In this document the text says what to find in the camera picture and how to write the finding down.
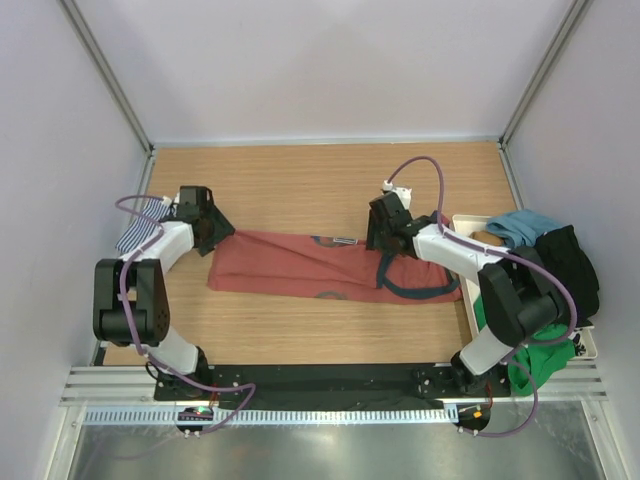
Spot red tank top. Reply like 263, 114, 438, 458
207, 230, 462, 305

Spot blue white striped tank top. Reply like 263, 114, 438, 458
115, 198, 173, 254

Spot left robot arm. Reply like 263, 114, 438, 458
93, 186, 235, 400

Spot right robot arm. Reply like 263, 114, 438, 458
367, 191, 577, 396

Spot brown tank top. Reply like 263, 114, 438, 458
470, 230, 504, 247

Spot teal tank top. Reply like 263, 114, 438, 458
486, 209, 562, 249

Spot black tank top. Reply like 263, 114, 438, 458
534, 225, 600, 328

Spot green tank top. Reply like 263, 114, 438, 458
473, 297, 575, 396

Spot white plastic tray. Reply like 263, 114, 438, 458
451, 214, 598, 361

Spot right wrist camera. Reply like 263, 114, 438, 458
381, 180, 412, 210

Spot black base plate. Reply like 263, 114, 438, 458
153, 363, 512, 413

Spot slotted cable duct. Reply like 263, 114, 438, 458
83, 404, 458, 427

